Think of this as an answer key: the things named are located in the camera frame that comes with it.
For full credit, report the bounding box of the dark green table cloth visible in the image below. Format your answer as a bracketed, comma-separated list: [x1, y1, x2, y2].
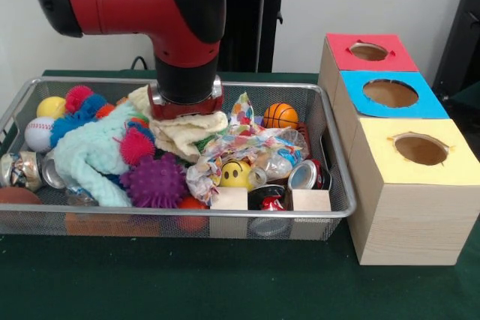
[0, 69, 480, 320]

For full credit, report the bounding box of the colourful crumpled paper wrapper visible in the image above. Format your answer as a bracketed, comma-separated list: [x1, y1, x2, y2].
[186, 91, 301, 205]

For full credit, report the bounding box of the metal mesh bin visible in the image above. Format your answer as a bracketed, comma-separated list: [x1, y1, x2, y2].
[0, 76, 357, 241]

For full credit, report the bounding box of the yellow smiley ball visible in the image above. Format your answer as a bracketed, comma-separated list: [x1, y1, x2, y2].
[219, 160, 252, 189]

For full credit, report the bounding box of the white baseball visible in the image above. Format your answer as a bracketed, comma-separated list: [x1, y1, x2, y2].
[24, 116, 56, 153]

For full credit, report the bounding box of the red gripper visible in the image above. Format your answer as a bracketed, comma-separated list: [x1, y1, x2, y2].
[147, 83, 225, 121]

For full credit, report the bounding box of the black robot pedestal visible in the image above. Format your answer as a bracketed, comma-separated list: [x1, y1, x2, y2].
[217, 0, 303, 73]

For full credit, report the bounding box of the plain wooden cube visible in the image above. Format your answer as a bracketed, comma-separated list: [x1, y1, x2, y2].
[291, 189, 332, 241]
[209, 187, 249, 238]

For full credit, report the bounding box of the mint green cloth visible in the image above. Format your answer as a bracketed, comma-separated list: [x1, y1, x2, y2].
[54, 104, 157, 208]

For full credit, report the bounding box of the multicolour puffer caterpillar toy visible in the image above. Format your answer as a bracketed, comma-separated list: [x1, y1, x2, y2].
[112, 115, 157, 166]

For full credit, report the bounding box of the small orange basketball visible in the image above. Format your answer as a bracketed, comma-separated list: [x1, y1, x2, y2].
[262, 102, 300, 130]

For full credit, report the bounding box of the green cloth side table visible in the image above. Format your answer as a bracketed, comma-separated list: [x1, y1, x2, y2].
[448, 82, 480, 118]

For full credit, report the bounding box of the black upright panel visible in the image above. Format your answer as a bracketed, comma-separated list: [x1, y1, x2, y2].
[430, 0, 480, 92]

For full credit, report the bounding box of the purple spiky ball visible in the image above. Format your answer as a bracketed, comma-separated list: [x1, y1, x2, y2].
[119, 153, 188, 209]

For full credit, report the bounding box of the cream yellow cloth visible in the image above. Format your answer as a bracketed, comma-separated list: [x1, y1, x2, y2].
[127, 85, 230, 158]

